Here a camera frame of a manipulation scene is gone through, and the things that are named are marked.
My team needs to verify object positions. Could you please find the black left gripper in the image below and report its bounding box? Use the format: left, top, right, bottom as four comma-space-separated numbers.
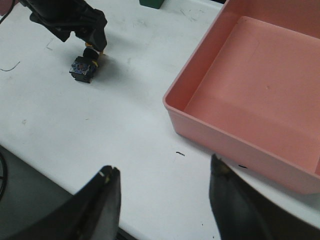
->
20, 0, 107, 52

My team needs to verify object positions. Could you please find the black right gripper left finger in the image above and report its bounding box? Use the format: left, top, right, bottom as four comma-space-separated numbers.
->
8, 165, 121, 240

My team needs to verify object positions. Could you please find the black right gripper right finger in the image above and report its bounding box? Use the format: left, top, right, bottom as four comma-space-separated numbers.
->
208, 154, 320, 240

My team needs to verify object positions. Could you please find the yellow mushroom push button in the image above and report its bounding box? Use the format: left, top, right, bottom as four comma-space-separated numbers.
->
69, 42, 104, 84

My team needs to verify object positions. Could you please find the green cube block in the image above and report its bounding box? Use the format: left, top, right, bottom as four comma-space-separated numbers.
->
139, 0, 164, 10

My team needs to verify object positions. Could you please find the pink cube block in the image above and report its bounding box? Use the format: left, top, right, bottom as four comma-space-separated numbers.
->
0, 0, 12, 17

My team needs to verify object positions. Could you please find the pink plastic bin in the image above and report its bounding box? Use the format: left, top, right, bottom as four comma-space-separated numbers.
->
163, 0, 320, 194

